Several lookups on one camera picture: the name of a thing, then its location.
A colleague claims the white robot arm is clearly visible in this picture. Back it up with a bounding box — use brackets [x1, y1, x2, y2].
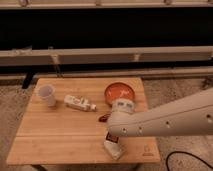
[107, 88, 213, 137]

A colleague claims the orange round bowl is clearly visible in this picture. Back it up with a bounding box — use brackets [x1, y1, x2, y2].
[104, 82, 135, 105]

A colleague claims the white plastic bottle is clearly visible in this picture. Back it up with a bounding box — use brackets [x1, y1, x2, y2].
[64, 95, 97, 111]

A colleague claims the wooden table board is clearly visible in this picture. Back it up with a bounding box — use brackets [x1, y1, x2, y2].
[6, 77, 162, 166]

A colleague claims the white plastic cup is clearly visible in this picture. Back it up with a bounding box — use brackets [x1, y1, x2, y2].
[36, 84, 56, 107]

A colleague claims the black cable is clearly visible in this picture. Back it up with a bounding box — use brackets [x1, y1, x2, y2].
[165, 151, 213, 171]

